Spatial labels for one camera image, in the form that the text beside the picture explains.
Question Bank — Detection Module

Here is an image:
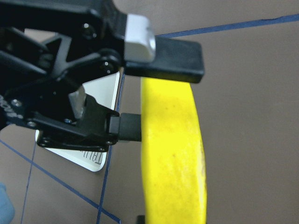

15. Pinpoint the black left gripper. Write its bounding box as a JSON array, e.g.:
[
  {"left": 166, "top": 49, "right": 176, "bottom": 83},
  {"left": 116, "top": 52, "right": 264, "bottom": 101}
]
[{"left": 0, "top": 27, "right": 142, "bottom": 152}]

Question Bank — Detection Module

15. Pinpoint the white bear tray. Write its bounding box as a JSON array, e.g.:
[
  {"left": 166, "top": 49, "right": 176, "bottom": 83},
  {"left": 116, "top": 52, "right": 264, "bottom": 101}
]
[{"left": 35, "top": 71, "right": 121, "bottom": 173}]

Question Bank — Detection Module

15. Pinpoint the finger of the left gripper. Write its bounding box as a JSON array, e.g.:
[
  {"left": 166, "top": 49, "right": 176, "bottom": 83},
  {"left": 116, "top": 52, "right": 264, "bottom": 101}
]
[{"left": 0, "top": 0, "right": 204, "bottom": 83}]

